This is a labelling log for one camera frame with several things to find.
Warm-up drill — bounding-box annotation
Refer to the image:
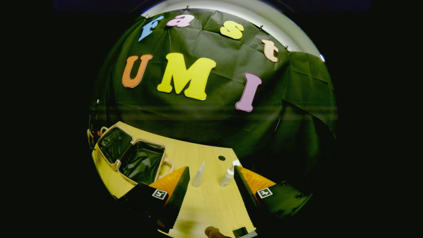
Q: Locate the white squeeze tube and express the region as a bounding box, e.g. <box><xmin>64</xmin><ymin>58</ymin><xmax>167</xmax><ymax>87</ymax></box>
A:
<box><xmin>192</xmin><ymin>161</ymin><xmax>206</xmax><ymax>188</ymax></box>

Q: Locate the beige suitcase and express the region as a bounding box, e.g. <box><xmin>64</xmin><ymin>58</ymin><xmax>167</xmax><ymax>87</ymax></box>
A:
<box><xmin>94</xmin><ymin>124</ymin><xmax>175</xmax><ymax>186</ymax></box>

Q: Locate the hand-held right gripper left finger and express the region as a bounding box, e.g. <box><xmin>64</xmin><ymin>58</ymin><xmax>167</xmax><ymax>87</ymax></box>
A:
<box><xmin>116</xmin><ymin>166</ymin><xmax>191</xmax><ymax>233</ymax></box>

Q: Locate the black backdrop cloth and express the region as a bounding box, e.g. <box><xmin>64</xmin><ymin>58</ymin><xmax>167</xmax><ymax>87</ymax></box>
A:
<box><xmin>90</xmin><ymin>8</ymin><xmax>338</xmax><ymax>172</ymax></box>

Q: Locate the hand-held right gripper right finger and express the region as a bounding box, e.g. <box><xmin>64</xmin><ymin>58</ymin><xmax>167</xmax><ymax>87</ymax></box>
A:
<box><xmin>234</xmin><ymin>165</ymin><xmax>313</xmax><ymax>233</ymax></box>

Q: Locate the white pump bottle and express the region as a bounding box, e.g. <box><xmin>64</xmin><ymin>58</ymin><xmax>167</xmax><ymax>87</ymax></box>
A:
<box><xmin>218</xmin><ymin>159</ymin><xmax>241</xmax><ymax>188</ymax></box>

